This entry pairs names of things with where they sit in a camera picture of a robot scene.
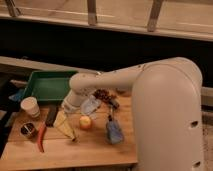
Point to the white paper cup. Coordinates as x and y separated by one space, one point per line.
30 106

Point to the green plastic tray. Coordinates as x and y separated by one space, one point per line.
48 86

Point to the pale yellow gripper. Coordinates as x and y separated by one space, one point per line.
62 124

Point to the clear plastic bag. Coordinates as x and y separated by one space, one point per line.
90 105

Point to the black rectangular block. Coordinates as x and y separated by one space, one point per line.
51 116

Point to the brown grape bunch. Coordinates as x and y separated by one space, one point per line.
106 97

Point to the blue cloth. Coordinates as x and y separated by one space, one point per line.
17 96

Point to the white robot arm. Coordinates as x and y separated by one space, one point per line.
166 108

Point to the yellow apple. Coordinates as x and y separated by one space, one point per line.
85 122

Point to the small metal can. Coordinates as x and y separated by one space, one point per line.
28 130

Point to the red chili pepper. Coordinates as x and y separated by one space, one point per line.
41 133

